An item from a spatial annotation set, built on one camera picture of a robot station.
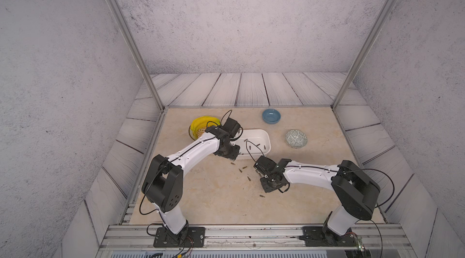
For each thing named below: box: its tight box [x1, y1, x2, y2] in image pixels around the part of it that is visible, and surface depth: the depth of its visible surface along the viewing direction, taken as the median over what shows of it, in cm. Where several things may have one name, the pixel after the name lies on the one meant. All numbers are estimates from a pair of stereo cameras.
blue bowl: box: [262, 108, 281, 125], surface depth 116 cm
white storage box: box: [231, 129, 272, 161], surface depth 103 cm
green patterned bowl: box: [285, 129, 309, 149], surface depth 104 cm
